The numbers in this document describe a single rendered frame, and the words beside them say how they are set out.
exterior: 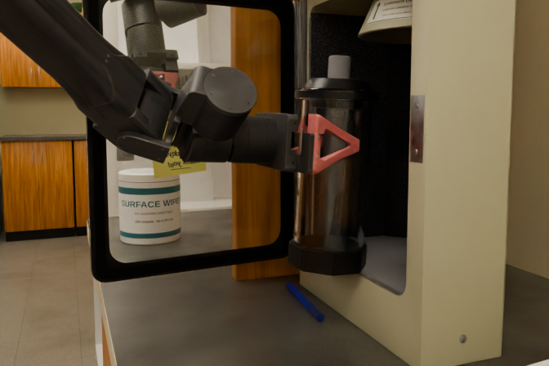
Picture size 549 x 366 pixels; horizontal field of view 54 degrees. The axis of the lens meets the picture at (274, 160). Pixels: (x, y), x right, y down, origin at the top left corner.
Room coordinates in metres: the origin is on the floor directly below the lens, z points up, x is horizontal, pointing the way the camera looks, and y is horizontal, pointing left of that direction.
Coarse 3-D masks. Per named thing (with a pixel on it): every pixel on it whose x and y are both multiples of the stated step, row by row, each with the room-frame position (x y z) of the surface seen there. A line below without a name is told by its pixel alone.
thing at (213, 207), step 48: (144, 0) 0.73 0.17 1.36; (144, 48) 0.73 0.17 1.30; (192, 48) 0.76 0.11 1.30; (240, 48) 0.79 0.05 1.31; (144, 192) 0.73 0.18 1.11; (192, 192) 0.76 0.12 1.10; (240, 192) 0.79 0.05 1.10; (144, 240) 0.73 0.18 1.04; (192, 240) 0.76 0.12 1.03; (240, 240) 0.79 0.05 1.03
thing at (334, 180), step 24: (336, 120) 0.65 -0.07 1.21; (360, 120) 0.66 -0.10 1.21; (336, 144) 0.65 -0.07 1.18; (360, 144) 0.66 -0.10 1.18; (336, 168) 0.65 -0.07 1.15; (360, 168) 0.66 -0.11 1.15; (312, 192) 0.66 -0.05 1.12; (336, 192) 0.65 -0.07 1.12; (360, 192) 0.66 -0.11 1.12; (312, 216) 0.66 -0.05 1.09; (336, 216) 0.65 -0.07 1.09; (360, 216) 0.67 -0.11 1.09; (312, 240) 0.66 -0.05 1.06; (336, 240) 0.65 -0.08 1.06; (360, 240) 0.67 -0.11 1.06
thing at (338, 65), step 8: (336, 56) 0.68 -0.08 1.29; (344, 56) 0.68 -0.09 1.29; (328, 64) 0.69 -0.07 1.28; (336, 64) 0.68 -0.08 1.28; (344, 64) 0.68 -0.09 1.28; (328, 72) 0.69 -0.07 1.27; (336, 72) 0.68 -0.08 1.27; (344, 72) 0.68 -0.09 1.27; (312, 80) 0.68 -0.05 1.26; (320, 80) 0.67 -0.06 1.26; (328, 80) 0.66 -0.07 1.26; (336, 80) 0.66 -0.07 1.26; (344, 80) 0.66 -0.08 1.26; (352, 80) 0.66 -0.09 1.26; (360, 80) 0.67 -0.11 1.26; (328, 88) 0.65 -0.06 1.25; (336, 88) 0.65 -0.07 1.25; (344, 88) 0.65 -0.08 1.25; (352, 88) 0.65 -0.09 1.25; (360, 88) 0.66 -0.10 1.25; (368, 88) 0.67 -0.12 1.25
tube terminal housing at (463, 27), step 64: (320, 0) 0.79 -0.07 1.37; (448, 0) 0.56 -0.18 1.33; (512, 0) 0.59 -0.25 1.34; (448, 64) 0.56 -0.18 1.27; (512, 64) 0.60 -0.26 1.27; (448, 128) 0.56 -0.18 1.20; (448, 192) 0.57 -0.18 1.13; (448, 256) 0.57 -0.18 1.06; (384, 320) 0.62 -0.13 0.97; (448, 320) 0.57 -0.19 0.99
